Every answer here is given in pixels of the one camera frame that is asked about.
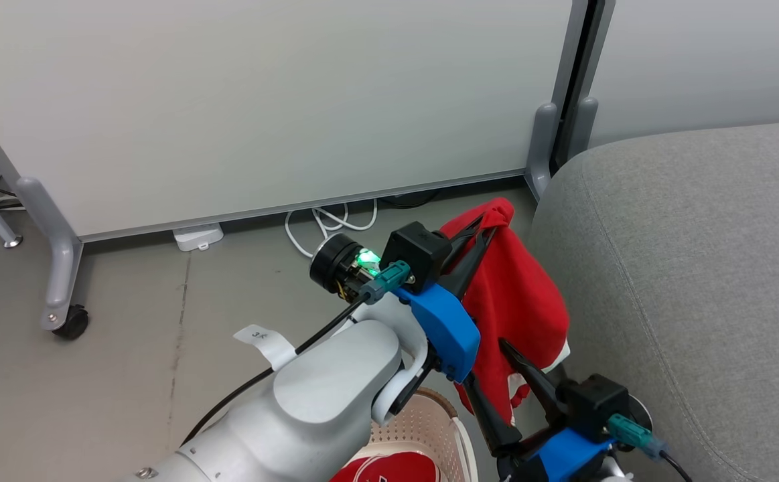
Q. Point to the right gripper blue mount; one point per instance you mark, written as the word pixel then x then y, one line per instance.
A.
pixel 567 455

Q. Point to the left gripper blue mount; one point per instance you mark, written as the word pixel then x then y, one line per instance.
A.
pixel 446 331

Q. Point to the red and white garment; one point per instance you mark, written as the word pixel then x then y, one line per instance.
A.
pixel 523 301

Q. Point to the red garment with white lines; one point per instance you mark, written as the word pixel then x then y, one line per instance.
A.
pixel 389 470

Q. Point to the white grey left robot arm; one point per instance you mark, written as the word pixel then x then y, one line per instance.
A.
pixel 322 402

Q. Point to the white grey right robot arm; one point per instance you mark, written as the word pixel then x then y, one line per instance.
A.
pixel 613 476

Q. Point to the white perforated laundry basket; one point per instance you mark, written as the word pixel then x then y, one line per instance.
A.
pixel 422 428

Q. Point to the grey partition foot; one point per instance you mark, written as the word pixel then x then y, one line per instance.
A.
pixel 540 147
pixel 61 254
pixel 583 127

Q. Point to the white paper tag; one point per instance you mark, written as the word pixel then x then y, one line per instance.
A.
pixel 265 341

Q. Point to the grey fabric sofa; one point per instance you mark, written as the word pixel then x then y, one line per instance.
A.
pixel 697 268

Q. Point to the large white partition panel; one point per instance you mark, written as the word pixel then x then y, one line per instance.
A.
pixel 262 100

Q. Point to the white power adapter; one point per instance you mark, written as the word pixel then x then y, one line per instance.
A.
pixel 197 237

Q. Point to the black caster wheel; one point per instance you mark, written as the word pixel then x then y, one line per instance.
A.
pixel 73 323

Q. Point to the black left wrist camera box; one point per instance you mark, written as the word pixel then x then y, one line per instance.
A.
pixel 416 254

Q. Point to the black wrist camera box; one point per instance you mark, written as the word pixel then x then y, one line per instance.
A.
pixel 416 254
pixel 593 405

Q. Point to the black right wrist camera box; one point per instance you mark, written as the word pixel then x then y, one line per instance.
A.
pixel 593 405

